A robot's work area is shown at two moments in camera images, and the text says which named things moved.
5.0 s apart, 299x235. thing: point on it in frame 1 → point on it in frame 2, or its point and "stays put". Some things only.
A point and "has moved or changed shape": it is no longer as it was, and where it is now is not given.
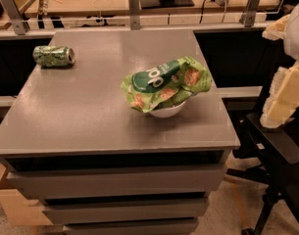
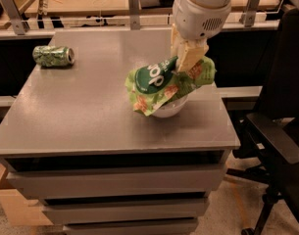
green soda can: x=53 y=56 stays put
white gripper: x=296 y=33 → x=197 y=19
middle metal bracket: x=134 y=9 stays put
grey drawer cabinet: x=72 y=140 stays put
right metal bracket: x=248 y=17 stays put
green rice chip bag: x=166 y=83 has moved or changed shape
